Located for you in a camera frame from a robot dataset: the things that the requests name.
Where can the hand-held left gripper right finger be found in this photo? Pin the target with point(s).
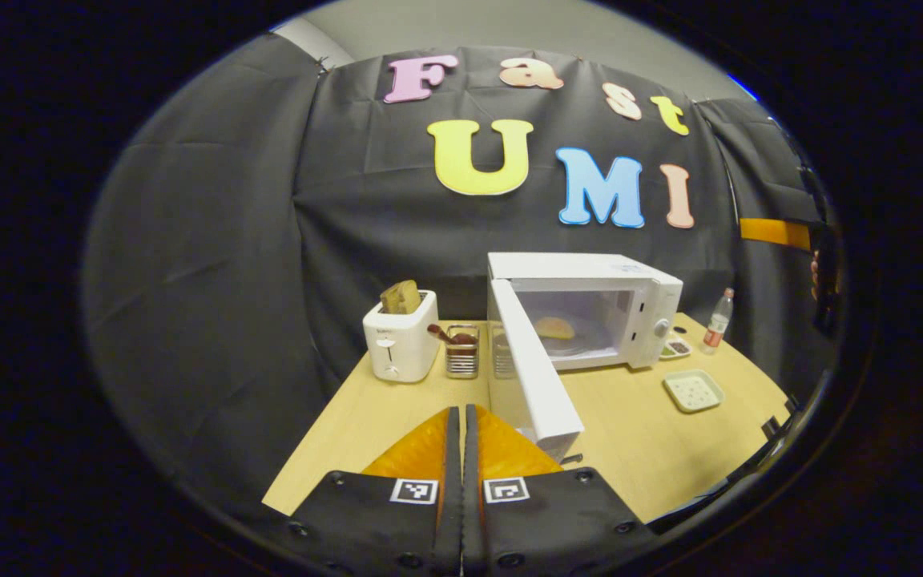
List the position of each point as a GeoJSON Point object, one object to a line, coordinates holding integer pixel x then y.
{"type": "Point", "coordinates": [471, 497]}

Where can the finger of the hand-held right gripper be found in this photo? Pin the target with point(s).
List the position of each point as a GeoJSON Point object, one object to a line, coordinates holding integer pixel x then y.
{"type": "Point", "coordinates": [774, 232]}

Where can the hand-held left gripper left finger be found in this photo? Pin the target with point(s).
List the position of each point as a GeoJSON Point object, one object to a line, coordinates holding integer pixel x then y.
{"type": "Point", "coordinates": [449, 497]}

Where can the yellow bun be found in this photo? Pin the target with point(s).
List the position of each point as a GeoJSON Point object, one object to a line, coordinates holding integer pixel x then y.
{"type": "Point", "coordinates": [554, 327]}

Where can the white microwave oven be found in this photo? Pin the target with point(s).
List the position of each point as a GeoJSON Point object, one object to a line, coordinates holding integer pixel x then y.
{"type": "Point", "coordinates": [582, 268]}

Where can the clear plastic bottle red label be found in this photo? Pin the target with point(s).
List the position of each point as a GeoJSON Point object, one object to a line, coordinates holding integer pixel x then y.
{"type": "Point", "coordinates": [716, 328]}

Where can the divided dish with beans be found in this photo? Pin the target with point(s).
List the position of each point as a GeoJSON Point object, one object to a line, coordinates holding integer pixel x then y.
{"type": "Point", "coordinates": [675, 348]}

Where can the white toaster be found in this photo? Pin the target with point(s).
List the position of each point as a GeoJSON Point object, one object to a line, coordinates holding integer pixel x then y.
{"type": "Point", "coordinates": [401, 344]}

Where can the brown wooden spoon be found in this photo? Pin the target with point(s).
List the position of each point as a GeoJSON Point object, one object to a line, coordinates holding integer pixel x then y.
{"type": "Point", "coordinates": [437, 330]}

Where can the white square tray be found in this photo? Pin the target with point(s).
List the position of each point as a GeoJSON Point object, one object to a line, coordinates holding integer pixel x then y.
{"type": "Point", "coordinates": [694, 391]}

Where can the glass turntable plate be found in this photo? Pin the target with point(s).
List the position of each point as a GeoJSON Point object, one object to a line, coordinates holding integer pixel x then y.
{"type": "Point", "coordinates": [594, 344]}

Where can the toasted bread slice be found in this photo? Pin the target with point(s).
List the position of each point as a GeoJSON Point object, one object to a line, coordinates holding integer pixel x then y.
{"type": "Point", "coordinates": [401, 296]}

